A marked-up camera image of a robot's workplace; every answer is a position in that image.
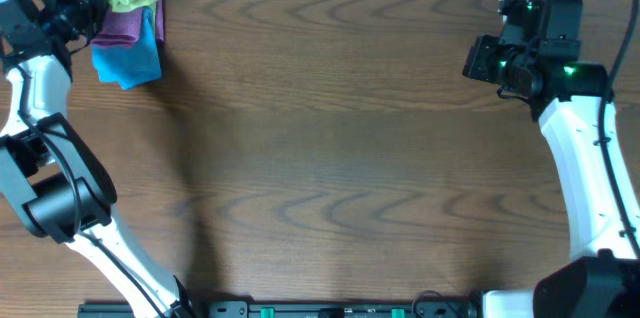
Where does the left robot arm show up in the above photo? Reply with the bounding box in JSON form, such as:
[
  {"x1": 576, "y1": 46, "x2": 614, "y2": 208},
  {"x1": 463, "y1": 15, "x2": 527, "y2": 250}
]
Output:
[{"x1": 1, "y1": 0, "x2": 201, "y2": 317}]

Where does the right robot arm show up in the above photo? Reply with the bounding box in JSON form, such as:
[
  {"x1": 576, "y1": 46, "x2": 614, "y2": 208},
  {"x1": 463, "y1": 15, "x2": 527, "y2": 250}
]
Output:
[{"x1": 463, "y1": 0, "x2": 639, "y2": 317}]

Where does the purple folded cloth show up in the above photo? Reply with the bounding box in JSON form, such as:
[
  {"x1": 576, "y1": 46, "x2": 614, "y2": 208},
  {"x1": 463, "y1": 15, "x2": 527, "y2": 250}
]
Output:
[{"x1": 91, "y1": 0, "x2": 165, "y2": 48}]

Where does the blue folded cloth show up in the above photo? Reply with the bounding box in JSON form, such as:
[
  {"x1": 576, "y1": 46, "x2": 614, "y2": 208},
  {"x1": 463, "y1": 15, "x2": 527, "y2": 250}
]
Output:
[{"x1": 91, "y1": 8, "x2": 162, "y2": 90}]

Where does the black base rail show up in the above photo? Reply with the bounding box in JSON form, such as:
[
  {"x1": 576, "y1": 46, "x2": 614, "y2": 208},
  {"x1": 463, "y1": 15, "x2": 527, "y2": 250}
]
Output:
[{"x1": 77, "y1": 299, "x2": 501, "y2": 318}]

